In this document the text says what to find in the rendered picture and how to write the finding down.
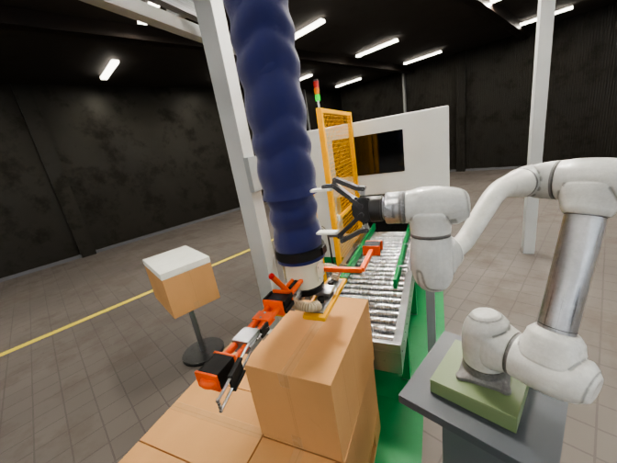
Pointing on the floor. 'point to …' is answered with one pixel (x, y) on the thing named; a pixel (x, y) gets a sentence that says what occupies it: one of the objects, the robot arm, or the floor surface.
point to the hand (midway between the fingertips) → (318, 211)
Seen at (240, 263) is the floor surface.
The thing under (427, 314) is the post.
